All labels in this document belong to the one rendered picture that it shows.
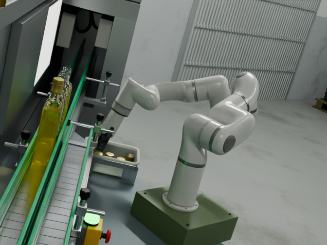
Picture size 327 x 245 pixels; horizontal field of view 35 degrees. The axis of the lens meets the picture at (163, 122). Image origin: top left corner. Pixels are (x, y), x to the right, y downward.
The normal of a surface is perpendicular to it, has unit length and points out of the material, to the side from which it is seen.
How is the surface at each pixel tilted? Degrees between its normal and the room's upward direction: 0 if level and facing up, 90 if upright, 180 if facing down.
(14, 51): 90
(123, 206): 0
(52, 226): 0
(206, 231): 90
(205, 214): 1
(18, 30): 90
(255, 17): 90
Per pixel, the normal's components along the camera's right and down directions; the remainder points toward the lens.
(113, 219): 0.26, -0.92
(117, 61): 0.05, 0.33
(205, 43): 0.65, 0.40
